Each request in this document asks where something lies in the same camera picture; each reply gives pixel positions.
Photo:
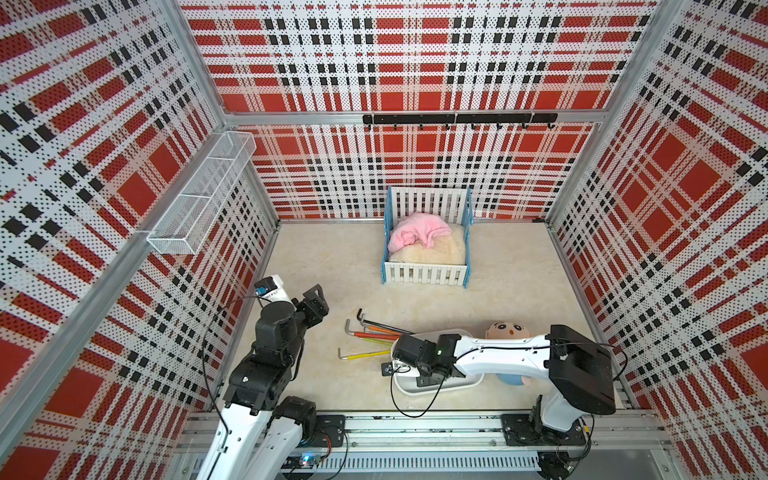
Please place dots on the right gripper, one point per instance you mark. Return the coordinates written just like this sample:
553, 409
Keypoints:
426, 380

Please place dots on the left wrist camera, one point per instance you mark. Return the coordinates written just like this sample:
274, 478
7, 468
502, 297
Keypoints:
271, 289

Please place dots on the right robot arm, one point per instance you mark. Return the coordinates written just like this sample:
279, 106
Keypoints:
578, 369

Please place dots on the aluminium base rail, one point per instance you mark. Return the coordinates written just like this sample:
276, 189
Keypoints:
631, 444

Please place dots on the red hex key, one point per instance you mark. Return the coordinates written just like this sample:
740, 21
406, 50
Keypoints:
366, 335

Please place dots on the small black hex key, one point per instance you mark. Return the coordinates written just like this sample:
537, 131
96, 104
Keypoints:
361, 315

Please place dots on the yellow hex key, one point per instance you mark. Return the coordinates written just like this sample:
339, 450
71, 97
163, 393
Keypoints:
356, 356

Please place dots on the black hook rail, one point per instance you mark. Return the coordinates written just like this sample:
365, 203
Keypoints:
522, 119

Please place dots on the pink cloth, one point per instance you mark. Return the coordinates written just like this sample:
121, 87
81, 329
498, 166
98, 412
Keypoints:
419, 227

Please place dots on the orange hex key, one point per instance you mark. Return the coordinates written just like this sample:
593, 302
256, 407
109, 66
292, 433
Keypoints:
381, 328

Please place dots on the green hex key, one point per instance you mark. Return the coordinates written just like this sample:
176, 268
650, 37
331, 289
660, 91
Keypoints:
379, 341

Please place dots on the blue white toy crib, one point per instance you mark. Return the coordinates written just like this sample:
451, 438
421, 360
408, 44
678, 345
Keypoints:
454, 206

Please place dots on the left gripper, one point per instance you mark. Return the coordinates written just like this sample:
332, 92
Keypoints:
312, 306

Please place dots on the cream fleece mattress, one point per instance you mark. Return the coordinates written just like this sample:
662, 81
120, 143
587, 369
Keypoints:
447, 250

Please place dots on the green circuit board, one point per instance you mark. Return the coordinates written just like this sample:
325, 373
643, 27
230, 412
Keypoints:
305, 461

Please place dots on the white wire wall basket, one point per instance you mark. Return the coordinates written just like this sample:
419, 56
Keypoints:
187, 222

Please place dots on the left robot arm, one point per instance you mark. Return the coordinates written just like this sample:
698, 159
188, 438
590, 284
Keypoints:
258, 428

